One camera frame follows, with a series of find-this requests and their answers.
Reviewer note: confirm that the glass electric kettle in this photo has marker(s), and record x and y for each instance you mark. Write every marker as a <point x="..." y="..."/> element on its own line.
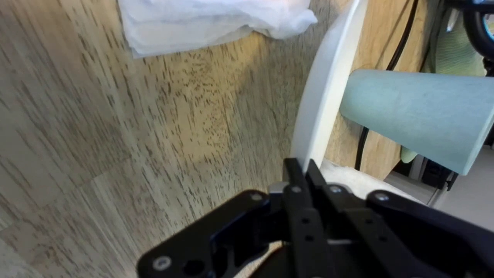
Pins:
<point x="478" y="25"/>

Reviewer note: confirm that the white plate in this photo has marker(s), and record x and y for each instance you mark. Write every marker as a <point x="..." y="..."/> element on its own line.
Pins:
<point x="325" y="97"/>

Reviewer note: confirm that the teal plastic cup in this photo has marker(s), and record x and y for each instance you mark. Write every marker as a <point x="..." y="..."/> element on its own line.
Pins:
<point x="426" y="113"/>

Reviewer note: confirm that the white paper napkin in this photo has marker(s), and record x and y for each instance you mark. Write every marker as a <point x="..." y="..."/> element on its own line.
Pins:
<point x="205" y="23"/>

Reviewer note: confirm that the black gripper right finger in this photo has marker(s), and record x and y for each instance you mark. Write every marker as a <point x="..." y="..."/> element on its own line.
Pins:
<point x="401" y="226"/>

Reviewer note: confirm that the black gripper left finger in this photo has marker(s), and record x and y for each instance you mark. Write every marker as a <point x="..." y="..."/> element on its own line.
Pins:
<point x="231" y="232"/>

